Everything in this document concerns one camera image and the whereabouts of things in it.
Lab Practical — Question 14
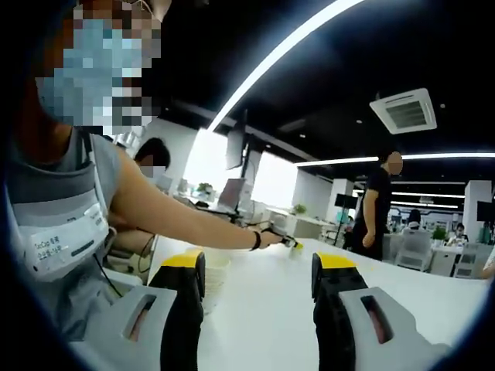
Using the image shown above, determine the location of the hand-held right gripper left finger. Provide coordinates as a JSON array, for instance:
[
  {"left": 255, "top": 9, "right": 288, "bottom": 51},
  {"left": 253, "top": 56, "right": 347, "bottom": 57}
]
[{"left": 69, "top": 250, "right": 207, "bottom": 371}]

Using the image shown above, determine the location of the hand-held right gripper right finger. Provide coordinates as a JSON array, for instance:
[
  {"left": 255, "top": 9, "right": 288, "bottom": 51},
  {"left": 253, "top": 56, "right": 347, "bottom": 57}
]
[{"left": 311, "top": 250, "right": 452, "bottom": 371}]

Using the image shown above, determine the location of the stack of nested paper cups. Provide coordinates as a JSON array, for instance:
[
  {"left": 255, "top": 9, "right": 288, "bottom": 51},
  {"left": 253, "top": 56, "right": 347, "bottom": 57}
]
[{"left": 203, "top": 257, "right": 232, "bottom": 315}]

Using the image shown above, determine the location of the person's left hand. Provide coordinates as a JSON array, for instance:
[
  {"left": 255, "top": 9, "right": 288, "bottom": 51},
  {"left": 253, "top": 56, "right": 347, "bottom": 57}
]
[{"left": 258, "top": 230, "right": 285, "bottom": 250}]

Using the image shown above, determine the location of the white office desk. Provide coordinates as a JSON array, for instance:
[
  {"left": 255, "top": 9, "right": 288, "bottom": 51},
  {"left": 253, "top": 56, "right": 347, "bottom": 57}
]
[{"left": 266, "top": 208, "right": 337, "bottom": 240}]

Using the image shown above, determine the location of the black tripod pole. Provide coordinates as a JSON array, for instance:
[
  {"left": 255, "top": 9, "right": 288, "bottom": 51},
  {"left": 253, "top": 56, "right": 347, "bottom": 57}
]
[{"left": 240, "top": 133, "right": 256, "bottom": 225}]

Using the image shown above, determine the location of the white table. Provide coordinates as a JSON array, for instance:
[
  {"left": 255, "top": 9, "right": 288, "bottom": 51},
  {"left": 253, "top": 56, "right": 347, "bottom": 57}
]
[{"left": 108, "top": 235, "right": 488, "bottom": 371}]

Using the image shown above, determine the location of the white mesh office chair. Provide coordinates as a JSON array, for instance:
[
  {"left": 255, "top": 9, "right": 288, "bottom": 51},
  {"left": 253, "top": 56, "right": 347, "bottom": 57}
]
[
  {"left": 452, "top": 243, "right": 489, "bottom": 279},
  {"left": 396, "top": 230, "right": 433, "bottom": 272}
]

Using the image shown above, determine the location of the large dark hanging display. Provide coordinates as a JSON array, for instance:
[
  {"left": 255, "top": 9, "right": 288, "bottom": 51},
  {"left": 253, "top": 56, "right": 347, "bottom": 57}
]
[{"left": 225, "top": 109, "right": 249, "bottom": 171}]

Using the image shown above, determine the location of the person's torso grey shirt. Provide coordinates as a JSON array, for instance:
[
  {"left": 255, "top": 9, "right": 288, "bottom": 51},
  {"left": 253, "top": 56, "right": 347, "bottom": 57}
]
[{"left": 7, "top": 123, "right": 135, "bottom": 343}]

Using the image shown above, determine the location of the white chest-worn device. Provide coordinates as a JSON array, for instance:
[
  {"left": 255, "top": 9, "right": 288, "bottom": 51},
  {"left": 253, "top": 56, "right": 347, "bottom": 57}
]
[{"left": 9, "top": 185, "right": 111, "bottom": 283}]

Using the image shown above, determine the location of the curved ceiling light strip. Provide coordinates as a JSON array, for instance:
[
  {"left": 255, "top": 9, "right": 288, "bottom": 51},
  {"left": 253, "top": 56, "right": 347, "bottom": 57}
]
[{"left": 295, "top": 151, "right": 495, "bottom": 167}]

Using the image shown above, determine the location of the ceiling air conditioner unit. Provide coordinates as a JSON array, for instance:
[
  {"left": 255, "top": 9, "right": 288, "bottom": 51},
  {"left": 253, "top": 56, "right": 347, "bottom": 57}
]
[{"left": 369, "top": 87, "right": 438, "bottom": 135}]

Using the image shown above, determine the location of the long ceiling light strip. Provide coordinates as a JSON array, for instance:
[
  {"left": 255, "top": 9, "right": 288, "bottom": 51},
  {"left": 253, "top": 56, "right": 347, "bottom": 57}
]
[{"left": 207, "top": 0, "right": 364, "bottom": 131}]

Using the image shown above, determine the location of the black device cable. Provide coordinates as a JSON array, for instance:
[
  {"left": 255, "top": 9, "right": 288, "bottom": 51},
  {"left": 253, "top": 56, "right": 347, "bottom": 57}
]
[{"left": 92, "top": 253, "right": 125, "bottom": 298}]

